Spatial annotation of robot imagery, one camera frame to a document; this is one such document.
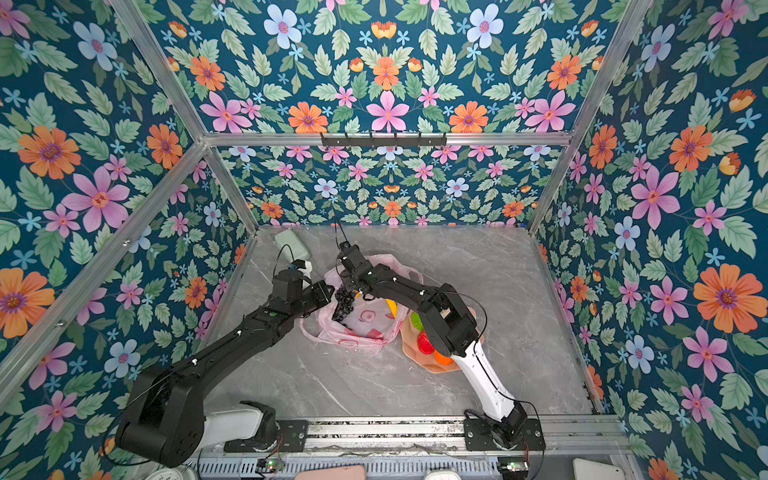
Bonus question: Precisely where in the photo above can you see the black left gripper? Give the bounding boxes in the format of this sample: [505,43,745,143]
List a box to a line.
[288,278,336,320]

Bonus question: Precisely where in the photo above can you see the fake yellow banana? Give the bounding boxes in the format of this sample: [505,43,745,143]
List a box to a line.
[386,299,398,318]

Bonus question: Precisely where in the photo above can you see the pink plastic bag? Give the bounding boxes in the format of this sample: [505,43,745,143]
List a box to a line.
[298,266,414,355]

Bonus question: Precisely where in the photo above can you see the fake green lime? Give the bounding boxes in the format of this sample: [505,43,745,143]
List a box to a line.
[411,312,424,331]

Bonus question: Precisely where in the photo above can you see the pink scalloped bowl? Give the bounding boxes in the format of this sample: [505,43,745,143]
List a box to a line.
[400,311,461,374]

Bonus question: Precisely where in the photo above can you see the fake red strawberry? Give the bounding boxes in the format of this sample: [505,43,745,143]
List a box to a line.
[417,331,435,356]

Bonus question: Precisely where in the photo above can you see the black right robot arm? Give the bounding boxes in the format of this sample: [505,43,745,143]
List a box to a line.
[337,241,528,449]

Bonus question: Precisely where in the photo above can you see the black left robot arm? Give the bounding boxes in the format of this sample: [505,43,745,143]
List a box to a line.
[115,269,335,467]

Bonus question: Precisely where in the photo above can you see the fake dark grapes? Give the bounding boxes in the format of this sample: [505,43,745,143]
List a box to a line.
[332,287,356,324]

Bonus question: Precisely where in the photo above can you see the black hook rail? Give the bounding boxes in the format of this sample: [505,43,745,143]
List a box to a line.
[320,133,448,148]

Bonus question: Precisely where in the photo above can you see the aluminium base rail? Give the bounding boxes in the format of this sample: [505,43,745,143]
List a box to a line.
[215,414,630,456]

